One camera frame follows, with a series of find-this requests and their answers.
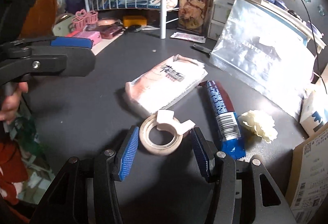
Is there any white tissue pack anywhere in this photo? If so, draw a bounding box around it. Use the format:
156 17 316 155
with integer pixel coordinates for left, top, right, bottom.
125 54 208 116

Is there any person's left hand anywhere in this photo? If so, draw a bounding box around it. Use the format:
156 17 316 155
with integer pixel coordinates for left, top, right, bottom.
0 82 28 124

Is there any black pen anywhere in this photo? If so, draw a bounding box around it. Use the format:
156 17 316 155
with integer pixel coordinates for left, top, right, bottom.
191 44 212 56

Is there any clear tape roll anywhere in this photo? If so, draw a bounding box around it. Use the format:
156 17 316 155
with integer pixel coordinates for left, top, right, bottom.
139 110 196 156

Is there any yellow sponge block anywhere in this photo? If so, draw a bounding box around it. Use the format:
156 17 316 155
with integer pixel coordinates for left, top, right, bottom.
123 16 147 27

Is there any small white sachet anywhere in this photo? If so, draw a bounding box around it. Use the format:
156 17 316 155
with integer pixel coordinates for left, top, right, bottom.
170 32 206 44

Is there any clear plastic bag stack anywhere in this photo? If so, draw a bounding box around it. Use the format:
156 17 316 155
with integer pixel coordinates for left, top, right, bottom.
210 0 315 119

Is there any pink hair claw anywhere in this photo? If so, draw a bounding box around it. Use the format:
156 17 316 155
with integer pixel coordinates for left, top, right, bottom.
72 9 98 31

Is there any white drawer unit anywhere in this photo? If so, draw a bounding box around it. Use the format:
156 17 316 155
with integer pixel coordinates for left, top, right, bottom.
207 0 234 41

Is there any anime art standee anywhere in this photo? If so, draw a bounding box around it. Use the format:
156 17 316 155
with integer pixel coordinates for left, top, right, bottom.
178 0 208 35

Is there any black power cable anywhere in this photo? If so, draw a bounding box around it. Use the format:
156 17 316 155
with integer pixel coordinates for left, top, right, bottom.
287 0 328 94

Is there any brown cardboard box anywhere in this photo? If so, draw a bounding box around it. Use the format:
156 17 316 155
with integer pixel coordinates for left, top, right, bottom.
285 124 327 223

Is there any pink wallet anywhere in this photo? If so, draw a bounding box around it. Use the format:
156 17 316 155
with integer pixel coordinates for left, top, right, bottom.
67 31 102 45

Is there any white tissue box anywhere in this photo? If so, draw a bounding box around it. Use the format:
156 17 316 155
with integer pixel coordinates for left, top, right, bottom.
300 84 327 136

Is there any cream fabric flower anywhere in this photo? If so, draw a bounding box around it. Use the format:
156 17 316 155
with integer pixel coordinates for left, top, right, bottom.
238 110 278 144

